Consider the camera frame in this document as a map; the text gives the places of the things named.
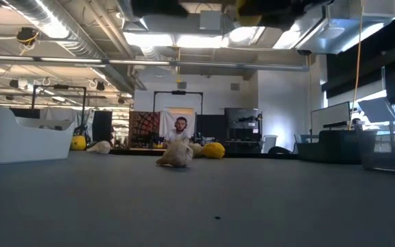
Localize black upright panel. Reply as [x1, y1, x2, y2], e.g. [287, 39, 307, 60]
[92, 110, 114, 143]

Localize white hanging sheet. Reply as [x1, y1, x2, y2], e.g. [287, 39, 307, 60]
[158, 107, 197, 145]

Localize person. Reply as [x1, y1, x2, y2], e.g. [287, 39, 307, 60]
[163, 116, 197, 149]

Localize black equipment rack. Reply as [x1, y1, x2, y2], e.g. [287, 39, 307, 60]
[223, 107, 264, 154]

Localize silver spiral duct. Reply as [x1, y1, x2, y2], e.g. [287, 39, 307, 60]
[3, 0, 136, 94]

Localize brown ginger root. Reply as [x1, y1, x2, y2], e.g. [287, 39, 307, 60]
[155, 137, 194, 169]

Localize beige garlic bulb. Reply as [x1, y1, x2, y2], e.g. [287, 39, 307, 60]
[86, 140, 112, 155]

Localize black yellow cable reel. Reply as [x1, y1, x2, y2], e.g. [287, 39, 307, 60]
[15, 26, 40, 56]

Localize silver rectangular duct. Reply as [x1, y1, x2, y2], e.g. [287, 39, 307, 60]
[272, 0, 395, 56]

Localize green round plush toy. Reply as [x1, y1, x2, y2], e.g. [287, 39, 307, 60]
[189, 142, 204, 158]

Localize dark grey plastic basket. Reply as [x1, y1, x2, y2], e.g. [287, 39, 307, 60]
[296, 129, 362, 165]

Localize white monitor screen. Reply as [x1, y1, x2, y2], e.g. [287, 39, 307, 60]
[309, 100, 352, 135]

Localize patterned red tapestry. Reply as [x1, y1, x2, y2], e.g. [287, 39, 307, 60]
[128, 110, 161, 148]

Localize black rounded chair back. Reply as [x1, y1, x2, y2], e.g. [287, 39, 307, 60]
[267, 145, 293, 156]

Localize black partition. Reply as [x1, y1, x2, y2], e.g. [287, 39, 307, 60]
[195, 114, 226, 143]

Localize yellow hanging cable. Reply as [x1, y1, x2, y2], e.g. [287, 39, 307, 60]
[348, 0, 366, 131]

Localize white bin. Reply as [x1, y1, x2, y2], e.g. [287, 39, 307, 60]
[261, 134, 278, 154]

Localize grey ceiling box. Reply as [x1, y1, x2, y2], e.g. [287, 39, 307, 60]
[199, 9, 223, 32]

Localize black gantry frame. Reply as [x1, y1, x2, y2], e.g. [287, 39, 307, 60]
[30, 84, 88, 137]
[152, 90, 204, 116]

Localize grey tilted monitor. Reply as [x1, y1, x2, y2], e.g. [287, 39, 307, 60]
[357, 96, 395, 124]

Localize long tube light bar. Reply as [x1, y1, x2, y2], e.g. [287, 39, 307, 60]
[0, 54, 310, 72]

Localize white plastic basket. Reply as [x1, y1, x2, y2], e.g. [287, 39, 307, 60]
[0, 104, 77, 165]

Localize yellow lemon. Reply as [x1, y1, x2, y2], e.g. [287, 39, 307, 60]
[69, 134, 87, 151]
[202, 141, 226, 160]

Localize bright ceiling light panel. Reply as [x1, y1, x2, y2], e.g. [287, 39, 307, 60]
[123, 30, 229, 49]

